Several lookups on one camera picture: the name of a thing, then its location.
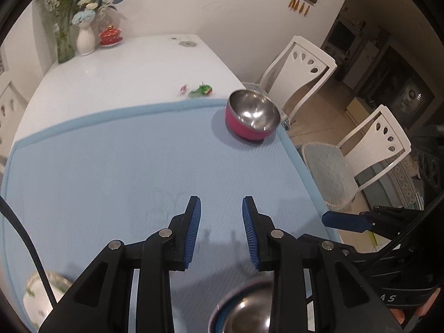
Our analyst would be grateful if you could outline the blue steel bowl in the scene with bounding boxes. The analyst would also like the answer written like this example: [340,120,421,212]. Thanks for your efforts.
[207,279,274,333]

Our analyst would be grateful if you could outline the pink steel bowl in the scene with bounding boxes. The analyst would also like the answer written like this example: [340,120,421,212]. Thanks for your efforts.
[225,89,281,142]

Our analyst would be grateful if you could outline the white ceramic vase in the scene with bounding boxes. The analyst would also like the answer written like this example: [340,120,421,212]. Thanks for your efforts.
[76,21,96,56]

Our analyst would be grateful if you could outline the black cable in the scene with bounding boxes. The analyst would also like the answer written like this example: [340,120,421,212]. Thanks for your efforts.
[0,196,58,309]

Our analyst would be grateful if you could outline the red lidded tea cup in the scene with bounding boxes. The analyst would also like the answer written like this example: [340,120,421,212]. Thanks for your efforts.
[99,25,123,47]

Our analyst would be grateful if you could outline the green candy wrapper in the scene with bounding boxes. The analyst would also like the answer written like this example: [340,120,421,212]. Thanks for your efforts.
[188,82,214,97]

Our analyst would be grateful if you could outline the hanging yellow tassels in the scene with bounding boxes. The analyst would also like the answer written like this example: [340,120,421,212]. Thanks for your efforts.
[288,0,311,16]

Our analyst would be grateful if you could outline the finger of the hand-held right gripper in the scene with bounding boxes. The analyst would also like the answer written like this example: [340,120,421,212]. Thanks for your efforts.
[297,234,362,261]
[322,205,427,241]

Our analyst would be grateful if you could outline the light blue textured table mat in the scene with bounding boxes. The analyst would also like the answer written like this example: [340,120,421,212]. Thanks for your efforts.
[0,99,342,333]

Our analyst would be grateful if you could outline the white green-flower plate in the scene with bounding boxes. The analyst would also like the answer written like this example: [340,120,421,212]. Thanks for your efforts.
[22,271,73,332]

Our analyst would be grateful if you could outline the white cushioned dining chair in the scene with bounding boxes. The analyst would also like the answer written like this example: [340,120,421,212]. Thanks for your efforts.
[301,105,412,210]

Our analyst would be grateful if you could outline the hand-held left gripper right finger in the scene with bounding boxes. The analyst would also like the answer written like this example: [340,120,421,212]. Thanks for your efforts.
[242,196,382,333]

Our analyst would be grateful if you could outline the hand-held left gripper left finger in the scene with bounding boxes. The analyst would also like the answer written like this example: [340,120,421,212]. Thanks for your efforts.
[38,196,202,333]

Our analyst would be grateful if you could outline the person's right hand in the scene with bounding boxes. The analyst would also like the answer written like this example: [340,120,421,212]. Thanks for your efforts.
[388,293,436,332]

